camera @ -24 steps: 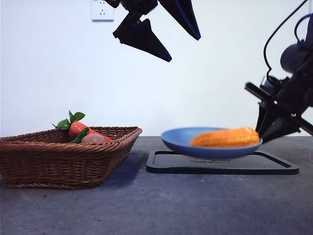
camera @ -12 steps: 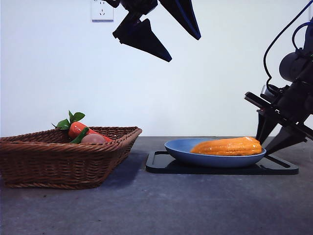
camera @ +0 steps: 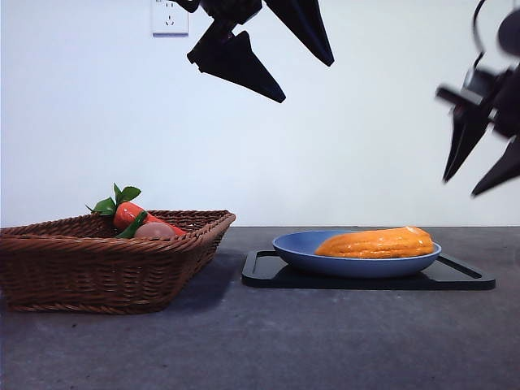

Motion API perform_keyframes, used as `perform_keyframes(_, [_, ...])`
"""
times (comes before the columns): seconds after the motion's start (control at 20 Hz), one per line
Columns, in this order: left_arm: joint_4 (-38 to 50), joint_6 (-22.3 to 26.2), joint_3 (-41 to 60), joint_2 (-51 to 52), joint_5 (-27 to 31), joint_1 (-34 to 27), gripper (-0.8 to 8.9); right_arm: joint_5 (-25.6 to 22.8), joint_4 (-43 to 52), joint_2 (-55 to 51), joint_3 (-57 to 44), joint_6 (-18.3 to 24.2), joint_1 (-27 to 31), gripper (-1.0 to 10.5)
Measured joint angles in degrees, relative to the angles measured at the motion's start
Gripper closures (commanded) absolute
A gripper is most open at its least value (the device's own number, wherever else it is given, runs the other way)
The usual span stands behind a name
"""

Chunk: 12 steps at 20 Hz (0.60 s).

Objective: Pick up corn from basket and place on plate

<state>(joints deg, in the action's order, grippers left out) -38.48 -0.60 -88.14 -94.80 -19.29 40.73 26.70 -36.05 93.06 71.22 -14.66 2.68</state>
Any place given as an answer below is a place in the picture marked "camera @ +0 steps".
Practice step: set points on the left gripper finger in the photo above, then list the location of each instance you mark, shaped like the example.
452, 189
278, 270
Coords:
304, 24
235, 61

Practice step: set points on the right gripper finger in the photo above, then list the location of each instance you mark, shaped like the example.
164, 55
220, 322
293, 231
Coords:
467, 138
508, 166

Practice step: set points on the yellow-orange corn cob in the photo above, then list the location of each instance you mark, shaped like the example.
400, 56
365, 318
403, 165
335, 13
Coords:
373, 243

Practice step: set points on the blue round plate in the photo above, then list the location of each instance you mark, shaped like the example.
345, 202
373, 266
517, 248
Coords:
296, 252

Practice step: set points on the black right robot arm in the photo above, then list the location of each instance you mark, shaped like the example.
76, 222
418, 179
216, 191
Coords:
512, 32

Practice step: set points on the brown wicker basket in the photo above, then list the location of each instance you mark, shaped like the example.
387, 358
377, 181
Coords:
81, 268

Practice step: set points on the orange carrot with green leaves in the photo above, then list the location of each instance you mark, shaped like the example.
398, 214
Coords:
126, 215

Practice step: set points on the green vegetable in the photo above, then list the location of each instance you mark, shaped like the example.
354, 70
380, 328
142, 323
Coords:
130, 231

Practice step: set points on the black rectangular tray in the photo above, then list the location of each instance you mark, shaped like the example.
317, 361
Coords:
260, 280

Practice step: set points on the white wall socket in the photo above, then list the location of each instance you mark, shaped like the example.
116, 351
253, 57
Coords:
166, 24

